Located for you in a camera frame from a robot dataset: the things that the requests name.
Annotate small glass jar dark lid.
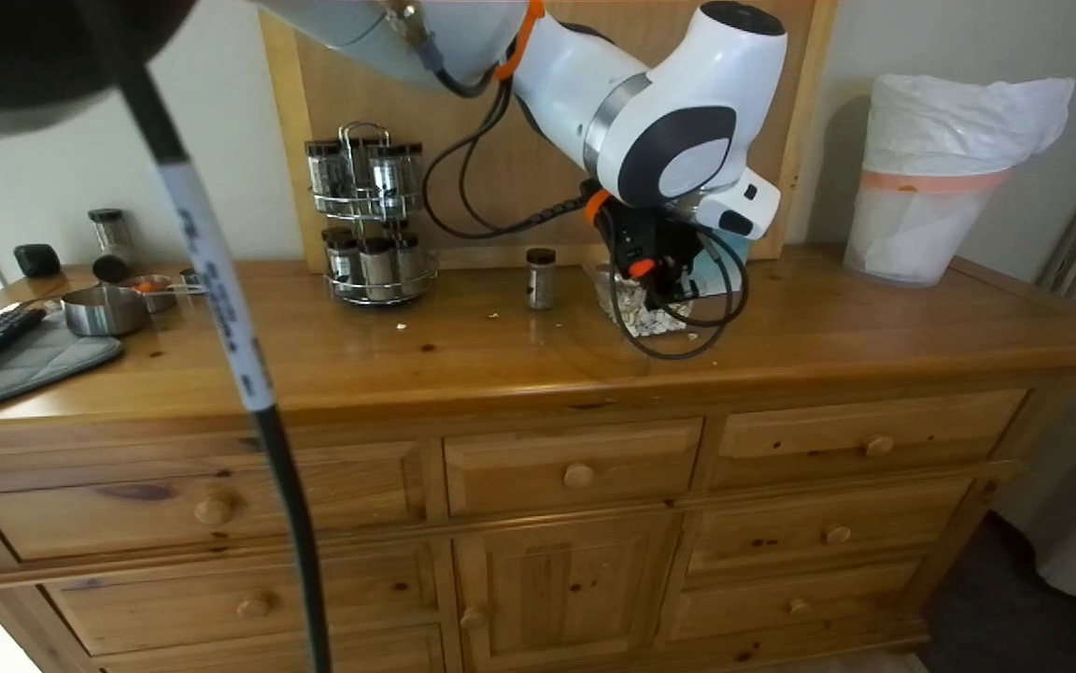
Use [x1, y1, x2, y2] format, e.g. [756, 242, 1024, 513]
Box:
[88, 201, 134, 262]

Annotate metal measuring cup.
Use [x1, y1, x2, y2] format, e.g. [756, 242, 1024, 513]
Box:
[58, 273, 215, 346]

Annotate metal spice rack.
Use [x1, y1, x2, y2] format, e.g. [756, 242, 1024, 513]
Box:
[304, 120, 435, 313]

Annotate bin with white bag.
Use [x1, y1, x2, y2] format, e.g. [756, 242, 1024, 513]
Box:
[844, 72, 1076, 287]

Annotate grey quilted cloth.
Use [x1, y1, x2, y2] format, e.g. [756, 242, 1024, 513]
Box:
[0, 311, 127, 425]

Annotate black cable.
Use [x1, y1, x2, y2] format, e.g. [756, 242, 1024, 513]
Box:
[419, 69, 606, 242]
[606, 225, 756, 367]

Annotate small black box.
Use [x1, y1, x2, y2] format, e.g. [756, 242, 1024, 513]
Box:
[10, 241, 66, 286]

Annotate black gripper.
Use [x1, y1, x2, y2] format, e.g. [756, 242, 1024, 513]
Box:
[596, 199, 703, 303]

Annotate glass spice jar black cap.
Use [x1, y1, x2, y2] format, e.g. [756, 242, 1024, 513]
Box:
[308, 136, 348, 219]
[388, 229, 435, 297]
[320, 229, 362, 303]
[373, 140, 426, 219]
[355, 236, 399, 311]
[523, 242, 562, 313]

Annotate white seeds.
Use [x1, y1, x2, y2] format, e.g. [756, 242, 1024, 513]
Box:
[619, 306, 688, 346]

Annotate wooden pine dresser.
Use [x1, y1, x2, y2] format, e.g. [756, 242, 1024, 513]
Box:
[0, 241, 1076, 673]

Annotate dark grey rug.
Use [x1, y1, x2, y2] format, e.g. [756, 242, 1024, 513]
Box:
[915, 509, 1076, 673]

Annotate black pole with grey sleeve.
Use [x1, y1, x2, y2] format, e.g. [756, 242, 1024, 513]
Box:
[0, 0, 338, 673]

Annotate small black round object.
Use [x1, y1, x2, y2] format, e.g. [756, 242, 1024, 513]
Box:
[88, 251, 140, 287]

